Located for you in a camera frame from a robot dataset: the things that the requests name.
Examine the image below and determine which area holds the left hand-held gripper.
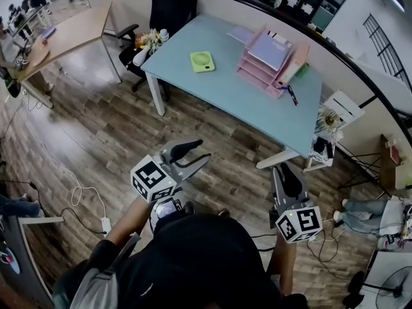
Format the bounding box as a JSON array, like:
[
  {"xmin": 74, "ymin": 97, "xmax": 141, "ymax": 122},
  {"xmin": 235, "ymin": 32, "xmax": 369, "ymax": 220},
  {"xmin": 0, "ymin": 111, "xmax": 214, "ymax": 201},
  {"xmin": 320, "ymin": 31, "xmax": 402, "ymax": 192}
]
[{"xmin": 130, "ymin": 139, "xmax": 212, "ymax": 204}]

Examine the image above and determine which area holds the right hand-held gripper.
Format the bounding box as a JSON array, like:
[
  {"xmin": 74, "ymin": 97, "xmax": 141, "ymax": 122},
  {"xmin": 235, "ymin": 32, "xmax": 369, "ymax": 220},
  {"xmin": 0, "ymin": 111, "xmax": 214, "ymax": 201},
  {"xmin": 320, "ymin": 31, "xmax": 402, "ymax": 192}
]
[{"xmin": 269, "ymin": 162, "xmax": 323, "ymax": 244}]

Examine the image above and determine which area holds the pink desk organizer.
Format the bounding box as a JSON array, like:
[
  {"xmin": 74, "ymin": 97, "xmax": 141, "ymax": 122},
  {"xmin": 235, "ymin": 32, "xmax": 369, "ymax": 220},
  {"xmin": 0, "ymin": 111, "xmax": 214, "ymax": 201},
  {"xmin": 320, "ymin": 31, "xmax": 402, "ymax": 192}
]
[{"xmin": 236, "ymin": 23, "xmax": 312, "ymax": 100}]

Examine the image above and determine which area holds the lavender notebook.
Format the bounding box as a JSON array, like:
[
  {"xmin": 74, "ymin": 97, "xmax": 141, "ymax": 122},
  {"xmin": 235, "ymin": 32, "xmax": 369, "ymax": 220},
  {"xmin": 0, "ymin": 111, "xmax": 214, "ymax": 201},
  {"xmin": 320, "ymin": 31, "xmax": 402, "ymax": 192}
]
[{"xmin": 226, "ymin": 26, "xmax": 256, "ymax": 45}]

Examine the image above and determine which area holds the person's right forearm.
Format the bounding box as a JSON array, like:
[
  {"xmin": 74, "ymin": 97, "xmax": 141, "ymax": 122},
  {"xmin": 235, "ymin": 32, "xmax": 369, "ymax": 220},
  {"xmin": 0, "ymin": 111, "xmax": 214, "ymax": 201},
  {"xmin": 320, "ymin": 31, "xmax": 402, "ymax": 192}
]
[{"xmin": 268, "ymin": 233, "xmax": 299, "ymax": 297}]

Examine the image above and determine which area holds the grey shoulder bag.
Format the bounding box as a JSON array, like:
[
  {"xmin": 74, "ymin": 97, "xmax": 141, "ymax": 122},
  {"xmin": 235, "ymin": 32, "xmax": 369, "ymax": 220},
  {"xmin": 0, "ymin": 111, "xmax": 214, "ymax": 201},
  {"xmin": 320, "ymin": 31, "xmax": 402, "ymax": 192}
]
[{"xmin": 69, "ymin": 232, "xmax": 142, "ymax": 309}]

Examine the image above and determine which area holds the person's left forearm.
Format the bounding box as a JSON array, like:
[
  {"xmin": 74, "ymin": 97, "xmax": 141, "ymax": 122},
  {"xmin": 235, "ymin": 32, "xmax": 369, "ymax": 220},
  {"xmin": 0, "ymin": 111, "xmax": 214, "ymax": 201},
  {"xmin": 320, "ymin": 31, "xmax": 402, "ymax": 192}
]
[{"xmin": 104, "ymin": 194, "xmax": 156, "ymax": 254}]

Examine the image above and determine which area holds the grey desk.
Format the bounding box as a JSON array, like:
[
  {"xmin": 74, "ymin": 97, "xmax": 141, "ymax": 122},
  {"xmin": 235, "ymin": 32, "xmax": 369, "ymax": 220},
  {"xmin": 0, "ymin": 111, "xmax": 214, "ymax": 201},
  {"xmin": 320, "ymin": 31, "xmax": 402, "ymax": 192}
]
[{"xmin": 0, "ymin": 215, "xmax": 65, "ymax": 309}]

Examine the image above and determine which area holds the white table leg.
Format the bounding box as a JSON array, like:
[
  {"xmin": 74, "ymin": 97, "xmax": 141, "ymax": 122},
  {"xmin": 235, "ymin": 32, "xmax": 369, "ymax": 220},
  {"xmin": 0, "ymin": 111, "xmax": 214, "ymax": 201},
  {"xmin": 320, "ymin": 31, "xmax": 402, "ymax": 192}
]
[
  {"xmin": 256, "ymin": 149, "xmax": 302, "ymax": 170},
  {"xmin": 144, "ymin": 70, "xmax": 167, "ymax": 117}
]

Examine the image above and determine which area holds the black and white patterned bag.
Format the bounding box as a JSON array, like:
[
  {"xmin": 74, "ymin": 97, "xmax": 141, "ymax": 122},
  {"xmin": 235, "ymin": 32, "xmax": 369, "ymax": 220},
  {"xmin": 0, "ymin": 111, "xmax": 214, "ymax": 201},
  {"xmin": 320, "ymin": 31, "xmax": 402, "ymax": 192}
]
[{"xmin": 308, "ymin": 135, "xmax": 336, "ymax": 167}]

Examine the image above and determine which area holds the dried flower bouquet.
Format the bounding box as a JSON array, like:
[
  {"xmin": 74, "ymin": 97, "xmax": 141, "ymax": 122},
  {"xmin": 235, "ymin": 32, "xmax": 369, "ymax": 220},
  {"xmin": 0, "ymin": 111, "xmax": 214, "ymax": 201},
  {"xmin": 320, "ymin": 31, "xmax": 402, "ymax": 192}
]
[{"xmin": 314, "ymin": 104, "xmax": 344, "ymax": 142}]

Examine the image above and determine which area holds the black metal stand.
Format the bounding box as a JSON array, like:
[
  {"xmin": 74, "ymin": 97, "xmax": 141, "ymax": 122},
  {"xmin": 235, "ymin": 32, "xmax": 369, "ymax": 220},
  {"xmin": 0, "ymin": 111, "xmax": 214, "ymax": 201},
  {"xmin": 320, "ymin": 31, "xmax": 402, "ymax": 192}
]
[{"xmin": 334, "ymin": 140, "xmax": 393, "ymax": 200}]

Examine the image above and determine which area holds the black and red pen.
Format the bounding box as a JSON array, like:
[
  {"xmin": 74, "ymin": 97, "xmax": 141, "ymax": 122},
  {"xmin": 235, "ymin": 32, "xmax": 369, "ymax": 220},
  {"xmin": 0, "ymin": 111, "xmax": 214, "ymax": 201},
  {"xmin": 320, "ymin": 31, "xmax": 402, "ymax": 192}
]
[{"xmin": 286, "ymin": 85, "xmax": 299, "ymax": 106}]

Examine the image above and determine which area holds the green portable fan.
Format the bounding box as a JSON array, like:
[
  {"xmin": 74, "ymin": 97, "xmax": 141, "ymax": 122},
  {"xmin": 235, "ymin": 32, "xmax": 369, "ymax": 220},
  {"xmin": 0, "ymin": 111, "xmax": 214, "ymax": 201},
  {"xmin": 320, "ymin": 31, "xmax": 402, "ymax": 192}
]
[{"xmin": 189, "ymin": 51, "xmax": 216, "ymax": 74}]

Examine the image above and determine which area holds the white slotted crate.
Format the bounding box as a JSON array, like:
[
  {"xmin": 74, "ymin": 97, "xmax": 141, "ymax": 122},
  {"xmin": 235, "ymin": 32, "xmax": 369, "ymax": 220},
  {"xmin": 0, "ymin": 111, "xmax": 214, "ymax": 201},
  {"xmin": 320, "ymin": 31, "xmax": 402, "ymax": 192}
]
[{"xmin": 323, "ymin": 89, "xmax": 366, "ymax": 129}]

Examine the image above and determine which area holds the wooden box shelf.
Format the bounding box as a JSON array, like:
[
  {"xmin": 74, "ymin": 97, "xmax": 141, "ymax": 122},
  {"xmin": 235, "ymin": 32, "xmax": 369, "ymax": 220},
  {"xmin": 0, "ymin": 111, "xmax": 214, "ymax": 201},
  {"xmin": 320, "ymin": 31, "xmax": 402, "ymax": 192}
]
[{"xmin": 379, "ymin": 133, "xmax": 412, "ymax": 191}]

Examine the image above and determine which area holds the person's black clothing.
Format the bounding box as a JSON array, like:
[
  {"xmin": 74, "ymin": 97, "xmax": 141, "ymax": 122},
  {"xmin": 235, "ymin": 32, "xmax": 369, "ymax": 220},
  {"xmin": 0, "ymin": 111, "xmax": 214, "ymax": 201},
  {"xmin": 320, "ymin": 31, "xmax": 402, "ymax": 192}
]
[{"xmin": 53, "ymin": 213, "xmax": 310, "ymax": 309}]

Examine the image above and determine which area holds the white vase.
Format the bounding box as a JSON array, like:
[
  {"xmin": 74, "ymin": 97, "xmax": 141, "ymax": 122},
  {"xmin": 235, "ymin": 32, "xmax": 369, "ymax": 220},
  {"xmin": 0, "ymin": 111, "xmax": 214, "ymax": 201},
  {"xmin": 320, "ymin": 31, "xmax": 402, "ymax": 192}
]
[{"xmin": 132, "ymin": 45, "xmax": 152, "ymax": 68}]

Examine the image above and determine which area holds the red book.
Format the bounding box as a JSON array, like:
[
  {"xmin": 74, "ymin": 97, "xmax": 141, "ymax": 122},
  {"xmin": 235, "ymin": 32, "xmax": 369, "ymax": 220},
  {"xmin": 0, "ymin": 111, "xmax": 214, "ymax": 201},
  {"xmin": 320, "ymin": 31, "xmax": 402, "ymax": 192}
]
[{"xmin": 389, "ymin": 144, "xmax": 402, "ymax": 166}]

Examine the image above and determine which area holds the black office chair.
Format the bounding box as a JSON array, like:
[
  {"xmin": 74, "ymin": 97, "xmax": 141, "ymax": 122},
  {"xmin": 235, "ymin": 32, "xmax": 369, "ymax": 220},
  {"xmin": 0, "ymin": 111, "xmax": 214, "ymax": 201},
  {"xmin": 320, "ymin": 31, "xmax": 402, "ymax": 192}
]
[{"xmin": 115, "ymin": 23, "xmax": 171, "ymax": 102}]

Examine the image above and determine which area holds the pale flower bunch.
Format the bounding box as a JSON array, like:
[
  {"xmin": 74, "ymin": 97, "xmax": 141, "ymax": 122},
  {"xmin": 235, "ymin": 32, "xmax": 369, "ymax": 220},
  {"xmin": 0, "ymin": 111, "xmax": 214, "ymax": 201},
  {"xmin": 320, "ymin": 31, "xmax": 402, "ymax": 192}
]
[{"xmin": 140, "ymin": 28, "xmax": 162, "ymax": 53}]

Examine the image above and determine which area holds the large lavender booklet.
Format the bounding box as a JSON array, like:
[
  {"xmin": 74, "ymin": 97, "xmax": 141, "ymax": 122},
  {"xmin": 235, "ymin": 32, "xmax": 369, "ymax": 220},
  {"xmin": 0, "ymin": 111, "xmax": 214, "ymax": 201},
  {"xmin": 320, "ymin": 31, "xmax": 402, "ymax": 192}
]
[{"xmin": 247, "ymin": 32, "xmax": 295, "ymax": 72}]

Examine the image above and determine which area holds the black standing fan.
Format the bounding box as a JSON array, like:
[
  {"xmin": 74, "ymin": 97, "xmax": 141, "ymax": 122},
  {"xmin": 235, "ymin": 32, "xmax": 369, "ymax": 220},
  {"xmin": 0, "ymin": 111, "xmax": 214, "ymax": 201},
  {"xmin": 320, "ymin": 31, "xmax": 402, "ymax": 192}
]
[{"xmin": 342, "ymin": 265, "xmax": 412, "ymax": 309}]

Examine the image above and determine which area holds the white paper with black clip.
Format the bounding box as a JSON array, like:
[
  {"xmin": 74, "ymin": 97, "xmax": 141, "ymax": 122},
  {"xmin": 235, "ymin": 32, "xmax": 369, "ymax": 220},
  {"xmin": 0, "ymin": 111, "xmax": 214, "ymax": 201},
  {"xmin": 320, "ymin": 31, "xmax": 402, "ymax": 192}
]
[{"xmin": 267, "ymin": 30, "xmax": 288, "ymax": 45}]

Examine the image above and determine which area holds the black jacket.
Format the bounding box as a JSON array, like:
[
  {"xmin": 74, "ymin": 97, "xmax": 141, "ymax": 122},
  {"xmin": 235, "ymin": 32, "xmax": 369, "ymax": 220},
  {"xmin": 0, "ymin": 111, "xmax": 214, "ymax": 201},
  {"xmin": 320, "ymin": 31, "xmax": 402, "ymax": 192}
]
[{"xmin": 149, "ymin": 0, "xmax": 198, "ymax": 40}]

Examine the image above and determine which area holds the wooden table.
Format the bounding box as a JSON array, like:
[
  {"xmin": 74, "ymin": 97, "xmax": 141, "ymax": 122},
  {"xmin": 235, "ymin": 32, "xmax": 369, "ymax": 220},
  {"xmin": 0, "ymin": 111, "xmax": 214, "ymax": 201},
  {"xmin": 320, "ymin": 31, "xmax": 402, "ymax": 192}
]
[{"xmin": 14, "ymin": 1, "xmax": 124, "ymax": 109}]

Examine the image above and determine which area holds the purple pouch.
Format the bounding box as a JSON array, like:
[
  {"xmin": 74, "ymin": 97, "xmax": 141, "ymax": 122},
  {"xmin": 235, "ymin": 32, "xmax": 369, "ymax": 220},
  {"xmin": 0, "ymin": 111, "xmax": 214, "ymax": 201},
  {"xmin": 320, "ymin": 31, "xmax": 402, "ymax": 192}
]
[{"xmin": 39, "ymin": 26, "xmax": 58, "ymax": 41}]

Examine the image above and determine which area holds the black camera with screen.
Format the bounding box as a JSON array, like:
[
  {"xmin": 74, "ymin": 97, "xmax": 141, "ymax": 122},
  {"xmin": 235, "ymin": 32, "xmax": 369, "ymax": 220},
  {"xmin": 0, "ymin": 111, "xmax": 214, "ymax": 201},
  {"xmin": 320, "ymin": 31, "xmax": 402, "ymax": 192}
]
[{"xmin": 150, "ymin": 196, "xmax": 196, "ymax": 225}]

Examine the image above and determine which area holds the black floor cable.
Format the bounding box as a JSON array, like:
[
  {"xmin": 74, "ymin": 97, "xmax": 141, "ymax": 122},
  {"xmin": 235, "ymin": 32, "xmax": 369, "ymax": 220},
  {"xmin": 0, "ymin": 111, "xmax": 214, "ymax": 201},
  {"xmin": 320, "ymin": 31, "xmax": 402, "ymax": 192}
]
[
  {"xmin": 60, "ymin": 207, "xmax": 107, "ymax": 237},
  {"xmin": 250, "ymin": 225, "xmax": 353, "ymax": 285}
]

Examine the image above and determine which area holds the white floor cable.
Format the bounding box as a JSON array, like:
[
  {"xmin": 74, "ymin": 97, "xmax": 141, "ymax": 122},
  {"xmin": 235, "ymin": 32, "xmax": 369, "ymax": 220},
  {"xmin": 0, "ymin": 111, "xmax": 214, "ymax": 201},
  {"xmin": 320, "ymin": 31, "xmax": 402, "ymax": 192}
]
[{"xmin": 0, "ymin": 106, "xmax": 108, "ymax": 220}]

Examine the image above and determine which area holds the partition with black rail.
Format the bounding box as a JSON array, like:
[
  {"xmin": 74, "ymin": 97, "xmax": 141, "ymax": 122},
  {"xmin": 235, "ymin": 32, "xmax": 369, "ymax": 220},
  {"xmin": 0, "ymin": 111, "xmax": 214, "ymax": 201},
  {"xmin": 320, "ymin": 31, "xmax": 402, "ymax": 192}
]
[{"xmin": 82, "ymin": 0, "xmax": 412, "ymax": 133}]

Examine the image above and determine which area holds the black wire rack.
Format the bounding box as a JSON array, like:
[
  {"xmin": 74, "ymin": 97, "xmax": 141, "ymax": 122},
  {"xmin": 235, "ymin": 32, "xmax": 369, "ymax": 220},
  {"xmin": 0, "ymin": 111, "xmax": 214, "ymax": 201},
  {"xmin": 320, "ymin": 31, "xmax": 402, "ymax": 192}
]
[{"xmin": 362, "ymin": 13, "xmax": 412, "ymax": 92}]

